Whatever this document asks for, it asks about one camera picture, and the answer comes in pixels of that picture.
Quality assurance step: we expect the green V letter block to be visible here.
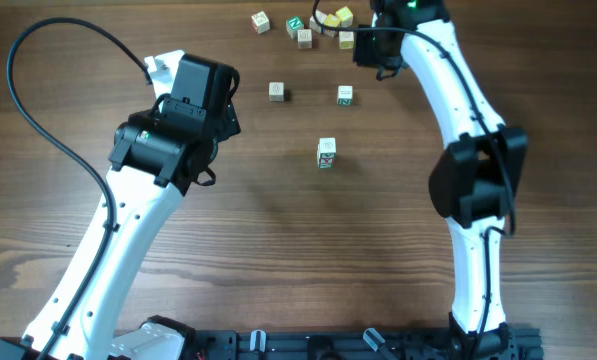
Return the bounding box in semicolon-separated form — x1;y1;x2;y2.
318;138;337;158

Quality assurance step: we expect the green base tower block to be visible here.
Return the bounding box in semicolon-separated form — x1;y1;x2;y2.
318;159;333;169

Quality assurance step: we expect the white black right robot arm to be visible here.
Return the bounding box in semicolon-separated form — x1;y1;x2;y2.
354;1;542;359

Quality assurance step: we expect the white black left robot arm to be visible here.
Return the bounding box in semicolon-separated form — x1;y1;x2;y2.
0;50;240;359

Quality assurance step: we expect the yellow white picture block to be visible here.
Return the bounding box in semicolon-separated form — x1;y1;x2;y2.
338;31;355;50

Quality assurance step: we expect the yellow block top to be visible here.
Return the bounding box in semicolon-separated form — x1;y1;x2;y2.
335;6;354;28

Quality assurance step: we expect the yellow block left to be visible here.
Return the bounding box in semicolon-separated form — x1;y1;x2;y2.
323;14;340;38

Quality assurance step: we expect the white blue picture block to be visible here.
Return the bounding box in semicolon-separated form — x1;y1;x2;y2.
309;10;327;34

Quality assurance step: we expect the white M picture block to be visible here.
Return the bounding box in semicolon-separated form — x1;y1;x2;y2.
297;29;313;49

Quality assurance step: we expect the green N letter block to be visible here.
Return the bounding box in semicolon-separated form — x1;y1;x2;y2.
286;16;304;39

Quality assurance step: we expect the green Z white block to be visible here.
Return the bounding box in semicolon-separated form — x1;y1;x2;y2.
269;82;285;102

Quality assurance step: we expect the red picture block far left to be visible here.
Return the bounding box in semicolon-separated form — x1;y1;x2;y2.
251;11;271;34

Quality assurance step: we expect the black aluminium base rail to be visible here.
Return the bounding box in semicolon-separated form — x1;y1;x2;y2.
97;327;544;360

